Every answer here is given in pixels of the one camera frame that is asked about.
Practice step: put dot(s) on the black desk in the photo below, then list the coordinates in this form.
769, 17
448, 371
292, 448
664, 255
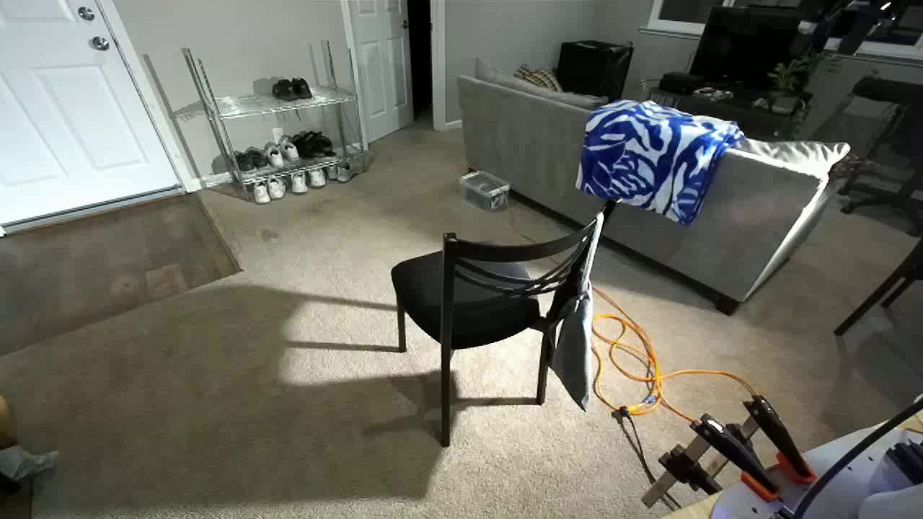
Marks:
739, 116

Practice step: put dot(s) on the green potted plant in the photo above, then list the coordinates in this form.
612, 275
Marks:
792, 79

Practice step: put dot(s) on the brown door mat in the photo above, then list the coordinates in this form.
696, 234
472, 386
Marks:
97, 269

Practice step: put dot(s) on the dark slanted furniture leg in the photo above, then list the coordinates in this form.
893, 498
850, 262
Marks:
882, 292

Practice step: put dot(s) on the white panel interior door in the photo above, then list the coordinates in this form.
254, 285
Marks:
378, 69

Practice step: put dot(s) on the grey tote bag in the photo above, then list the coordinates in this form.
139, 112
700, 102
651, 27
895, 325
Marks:
575, 347

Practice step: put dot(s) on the black office chair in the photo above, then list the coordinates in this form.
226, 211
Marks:
882, 90

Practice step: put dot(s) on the white sneaker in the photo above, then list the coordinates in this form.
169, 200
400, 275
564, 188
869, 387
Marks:
279, 154

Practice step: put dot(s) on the dark sneaker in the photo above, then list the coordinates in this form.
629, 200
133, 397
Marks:
253, 159

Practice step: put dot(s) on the white shoe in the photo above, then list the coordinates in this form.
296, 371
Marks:
260, 191
299, 184
279, 188
318, 177

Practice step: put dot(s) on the grey crumpled item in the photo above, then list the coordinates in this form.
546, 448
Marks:
24, 462

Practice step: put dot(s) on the grey fabric sofa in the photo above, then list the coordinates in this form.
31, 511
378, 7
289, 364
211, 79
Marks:
539, 147

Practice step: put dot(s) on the black metal dining chair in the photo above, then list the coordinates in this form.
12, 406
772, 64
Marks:
451, 289

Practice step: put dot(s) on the blue white patterned blanket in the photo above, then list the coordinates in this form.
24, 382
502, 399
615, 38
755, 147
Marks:
644, 154

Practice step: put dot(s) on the black shoe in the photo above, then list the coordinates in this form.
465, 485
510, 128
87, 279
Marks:
285, 90
301, 89

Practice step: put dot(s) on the black bulky sneaker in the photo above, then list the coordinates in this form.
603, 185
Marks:
312, 147

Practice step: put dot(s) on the grey shoe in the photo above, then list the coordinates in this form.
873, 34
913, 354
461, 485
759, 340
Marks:
339, 174

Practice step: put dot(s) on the black flat monitor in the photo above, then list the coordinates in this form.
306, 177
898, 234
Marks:
745, 47

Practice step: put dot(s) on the white entry door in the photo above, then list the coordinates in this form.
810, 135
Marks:
67, 126

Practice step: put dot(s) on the black square box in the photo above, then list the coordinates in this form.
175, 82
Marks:
596, 69

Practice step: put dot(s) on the black orange bar clamp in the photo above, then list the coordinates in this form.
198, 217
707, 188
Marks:
775, 433
732, 448

